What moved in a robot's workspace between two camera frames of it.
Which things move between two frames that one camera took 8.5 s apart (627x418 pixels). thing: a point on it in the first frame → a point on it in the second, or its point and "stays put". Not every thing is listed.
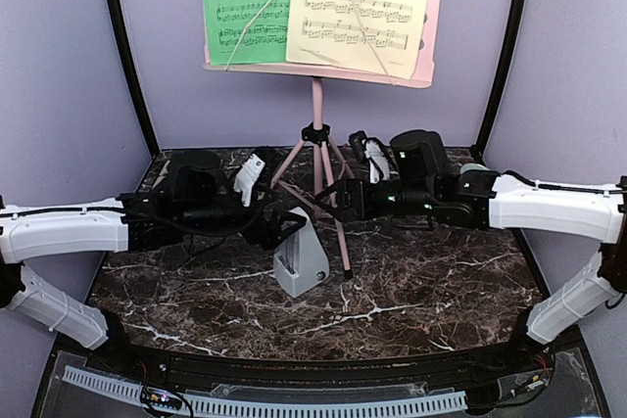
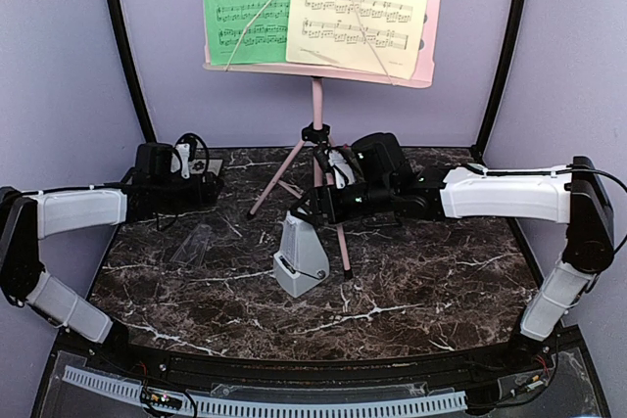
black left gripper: x=271 y=236 → x=210 y=196
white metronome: x=301 y=261 stays put
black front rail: x=327 y=369 stays put
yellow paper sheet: x=361 y=8 stays put
